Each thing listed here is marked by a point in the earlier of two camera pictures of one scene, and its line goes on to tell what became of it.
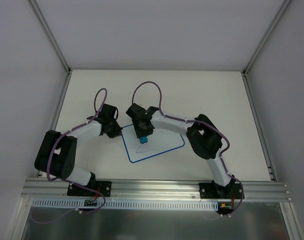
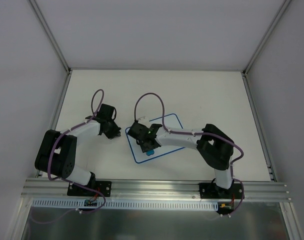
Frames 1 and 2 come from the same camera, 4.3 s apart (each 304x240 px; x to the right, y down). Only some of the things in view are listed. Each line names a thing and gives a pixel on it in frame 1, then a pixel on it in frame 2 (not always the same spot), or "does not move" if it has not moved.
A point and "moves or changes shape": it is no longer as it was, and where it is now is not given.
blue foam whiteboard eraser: x=143 y=139 moves or changes shape
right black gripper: x=144 y=128 -> x=145 y=145
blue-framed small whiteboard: x=159 y=142 moves or changes shape
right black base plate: x=221 y=190 does not move
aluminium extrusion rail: x=55 y=190 does not move
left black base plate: x=103 y=187 does not move
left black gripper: x=114 y=130 does not move
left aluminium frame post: x=50 y=35 does not move
